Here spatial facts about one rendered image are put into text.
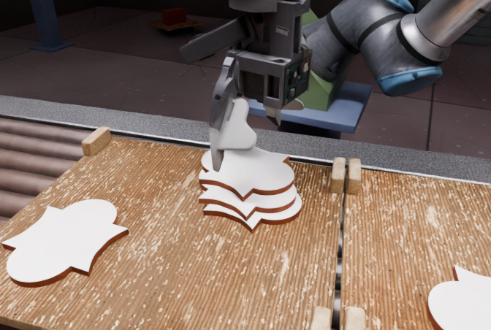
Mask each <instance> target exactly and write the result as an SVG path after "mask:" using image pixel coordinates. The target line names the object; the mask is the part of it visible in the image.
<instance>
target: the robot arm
mask: <svg viewBox="0 0 491 330"><path fill-rule="evenodd" d="M310 1H311V0H229V7H231V8H232V9H237V10H241V11H245V14H244V15H243V16H240V17H238V18H235V19H234V20H232V21H230V22H228V23H226V24H224V25H222V26H220V27H218V28H216V29H215V30H213V31H211V32H209V33H207V34H197V35H195V36H194V37H192V38H191V40H190V41H189V43H188V44H186V45H184V46H182V47H181V48H180V53H181V55H182V57H183V60H184V61H185V63H186V64H187V65H190V64H192V63H195V62H197V61H198V63H199V62H200V63H206V62H208V61H211V60H212V59H213V58H214V56H215V55H216V53H217V52H219V51H221V50H224V49H226V48H229V51H227V56H226V58H225V59H224V63H223V66H222V70H221V74H220V77H219V79H218V81H217V83H216V86H215V88H214V91H213V95H212V99H211V106H210V119H209V126H210V151H211V158H212V165H213V170H214V171H215V172H219V170H220V168H221V164H222V161H223V159H224V150H250V149H252V148H253V147H254V145H255V144H256V133H255V132H254V131H253V130H252V129H251V128H250V127H249V126H248V124H247V122H246V118H247V116H248V111H249V105H248V102H247V101H246V100H245V99H236V96H239V97H242V96H244V97H247V98H250V99H256V100H257V102H259V103H262V104H263V107H264V108H265V109H266V113H267V118H268V119H269V120H270V121H272V122H273V123H274V124H275V125H276V126H280V124H281V110H303V109H304V105H303V103H302V102H301V101H300V100H299V99H296V98H297V97H298V96H300V95H301V94H303V93H304V92H305V91H309V88H310V79H311V70H312V71H313V72H314V73H315V74H316V75H318V76H319V77H320V78H322V79H323V80H326V81H328V82H333V81H334V80H336V79H337V78H339V77H340V76H341V75H342V74H343V72H344V71H345V69H346V67H347V66H348V65H349V64H350V62H351V61H352V59H353V58H354V56H355V55H357V54H358V53H360V52H361V53H362V55H363V57H364V59H365V61H366V62H367V64H368V66H369V68H370V70H371V72H372V73H373V76H374V77H375V79H376V83H377V84H378V85H379V86H380V88H381V90H382V91H383V93H384V94H385V95H387V96H391V97H398V96H405V95H408V94H410V93H414V92H417V91H420V90H421V89H423V88H426V87H427V86H429V85H432V84H433V83H434V82H436V81H437V80H439V79H440V78H441V76H442V74H443V72H442V68H441V67H439V65H440V64H441V63H442V62H444V61H445V60H446V59H447V58H448V57H449V55H450V51H451V44H452V43H454V42H455V41H456V40H457V39H459V38H460V37H461V36H462V35H463V34H464V33H465V32H466V31H468V30H469V29H470V28H471V27H473V26H474V25H475V24H476V23H478V22H479V21H480V20H481V19H482V18H483V17H484V16H485V15H487V14H488V13H489V12H490V11H491V0H431V1H430V2H429V3H428V4H427V5H426V6H425V7H424V8H423V9H422V10H421V11H420V12H419V13H418V14H412V12H413V11H414V8H413V6H412V5H411V3H410V2H409V1H408V0H343V1H342V2H341V3H339V5H338V6H336V7H335V8H334V9H333V10H332V11H331V12H329V13H328V14H327V15H326V16H324V17H323V18H320V19H318V20H315V21H314V22H312V23H309V24H307V25H305V26H303V27H302V14H305V13H306V12H309V10H310Z"/></svg>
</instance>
